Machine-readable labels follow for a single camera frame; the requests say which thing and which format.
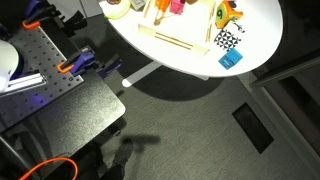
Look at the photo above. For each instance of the pink block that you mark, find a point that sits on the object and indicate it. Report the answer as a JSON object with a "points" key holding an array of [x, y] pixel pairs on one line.
{"points": [[176, 6]]}

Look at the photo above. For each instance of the light wooden tray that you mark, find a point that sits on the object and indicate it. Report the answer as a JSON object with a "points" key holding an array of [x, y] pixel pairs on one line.
{"points": [[186, 20]]}

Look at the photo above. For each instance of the blue block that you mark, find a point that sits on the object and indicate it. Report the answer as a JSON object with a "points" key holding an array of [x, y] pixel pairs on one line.
{"points": [[230, 59]]}

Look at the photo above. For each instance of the orange block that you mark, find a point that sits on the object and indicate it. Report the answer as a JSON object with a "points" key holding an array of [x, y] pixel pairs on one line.
{"points": [[162, 8]]}

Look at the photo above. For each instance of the white table base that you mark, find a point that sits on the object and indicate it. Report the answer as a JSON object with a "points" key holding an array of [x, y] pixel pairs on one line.
{"points": [[140, 75]]}

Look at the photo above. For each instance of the gray shoe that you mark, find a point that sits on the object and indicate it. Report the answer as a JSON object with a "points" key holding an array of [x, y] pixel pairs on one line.
{"points": [[123, 153]]}

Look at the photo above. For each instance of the dark gray mounting desk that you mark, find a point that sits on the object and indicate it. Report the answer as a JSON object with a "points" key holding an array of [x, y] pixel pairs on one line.
{"points": [[83, 110]]}

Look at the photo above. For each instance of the orange clamp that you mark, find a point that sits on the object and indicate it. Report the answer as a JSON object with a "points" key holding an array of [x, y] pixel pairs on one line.
{"points": [[81, 62]]}

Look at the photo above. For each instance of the black white triangle cube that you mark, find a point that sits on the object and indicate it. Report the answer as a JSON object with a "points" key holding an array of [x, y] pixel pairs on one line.
{"points": [[226, 39]]}

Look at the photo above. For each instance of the yellow banana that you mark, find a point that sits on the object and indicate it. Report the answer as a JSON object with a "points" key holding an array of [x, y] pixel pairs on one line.
{"points": [[120, 11]]}

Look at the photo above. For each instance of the gray cube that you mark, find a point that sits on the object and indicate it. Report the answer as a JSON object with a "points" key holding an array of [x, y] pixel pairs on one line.
{"points": [[137, 3]]}

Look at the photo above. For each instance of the dark floor vent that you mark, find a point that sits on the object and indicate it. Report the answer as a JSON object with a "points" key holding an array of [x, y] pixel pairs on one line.
{"points": [[252, 127]]}

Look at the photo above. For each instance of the orange number toy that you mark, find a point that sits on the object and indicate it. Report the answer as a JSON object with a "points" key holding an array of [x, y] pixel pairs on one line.
{"points": [[225, 13]]}

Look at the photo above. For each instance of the perforated black breadboard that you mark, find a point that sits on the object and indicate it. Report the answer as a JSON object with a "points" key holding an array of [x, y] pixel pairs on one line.
{"points": [[40, 60]]}

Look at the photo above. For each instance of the purple spring clamp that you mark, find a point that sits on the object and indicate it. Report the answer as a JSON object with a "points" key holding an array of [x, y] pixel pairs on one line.
{"points": [[40, 13]]}

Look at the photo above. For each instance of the aluminium rail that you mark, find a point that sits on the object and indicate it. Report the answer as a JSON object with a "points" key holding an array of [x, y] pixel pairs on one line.
{"points": [[25, 82]]}

